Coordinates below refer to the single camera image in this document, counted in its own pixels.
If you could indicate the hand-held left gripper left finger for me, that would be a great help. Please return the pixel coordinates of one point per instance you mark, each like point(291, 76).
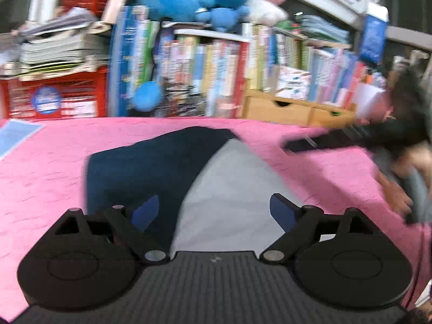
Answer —
point(146, 212)

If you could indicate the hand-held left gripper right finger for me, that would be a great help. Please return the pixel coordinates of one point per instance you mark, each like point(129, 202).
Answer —
point(283, 211)

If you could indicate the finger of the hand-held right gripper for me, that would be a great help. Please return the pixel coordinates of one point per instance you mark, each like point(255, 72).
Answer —
point(330, 141)

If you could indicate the navy and white jacket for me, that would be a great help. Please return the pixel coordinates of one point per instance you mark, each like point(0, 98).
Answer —
point(141, 165)

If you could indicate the person's right hand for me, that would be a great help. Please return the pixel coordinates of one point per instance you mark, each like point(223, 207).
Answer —
point(396, 195)

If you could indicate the white card sheet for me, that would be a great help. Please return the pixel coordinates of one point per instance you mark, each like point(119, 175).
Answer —
point(371, 103)

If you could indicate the wooden drawer organizer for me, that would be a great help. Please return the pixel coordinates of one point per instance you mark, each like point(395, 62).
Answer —
point(287, 111)

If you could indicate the row of blue red books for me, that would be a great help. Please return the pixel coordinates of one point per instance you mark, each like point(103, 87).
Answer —
point(337, 74)

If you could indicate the white pencil print box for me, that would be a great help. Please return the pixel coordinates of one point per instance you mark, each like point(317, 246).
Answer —
point(293, 82)

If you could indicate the blue card box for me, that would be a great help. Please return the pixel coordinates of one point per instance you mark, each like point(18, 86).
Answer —
point(373, 33)

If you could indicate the pink bunny print blanket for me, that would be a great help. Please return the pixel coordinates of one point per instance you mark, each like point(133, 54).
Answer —
point(50, 175)

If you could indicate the row of green spine books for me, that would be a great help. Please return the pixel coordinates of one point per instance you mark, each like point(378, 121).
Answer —
point(270, 50)

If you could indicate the stack of light blue folders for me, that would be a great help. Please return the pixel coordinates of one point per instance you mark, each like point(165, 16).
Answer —
point(324, 28)

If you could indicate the miniature bicycle model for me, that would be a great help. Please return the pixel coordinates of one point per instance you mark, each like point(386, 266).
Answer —
point(182, 103)

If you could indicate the blue plush ball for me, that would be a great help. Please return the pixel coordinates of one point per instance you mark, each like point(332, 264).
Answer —
point(147, 96)

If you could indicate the red plastic crate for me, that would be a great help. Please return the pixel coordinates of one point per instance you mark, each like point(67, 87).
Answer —
point(84, 94)

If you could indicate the row of colourful books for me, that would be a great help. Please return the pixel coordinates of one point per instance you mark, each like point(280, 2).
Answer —
point(209, 71)

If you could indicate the light blue booklet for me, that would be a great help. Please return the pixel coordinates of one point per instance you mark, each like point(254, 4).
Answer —
point(17, 136)

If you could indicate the row of tall blue books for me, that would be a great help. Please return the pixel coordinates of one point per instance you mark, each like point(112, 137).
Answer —
point(128, 57)

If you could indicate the small blue plush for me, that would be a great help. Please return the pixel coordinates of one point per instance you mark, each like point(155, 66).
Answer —
point(222, 18)

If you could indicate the stack of papers and workbooks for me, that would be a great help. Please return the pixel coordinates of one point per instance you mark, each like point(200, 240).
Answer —
point(60, 47)

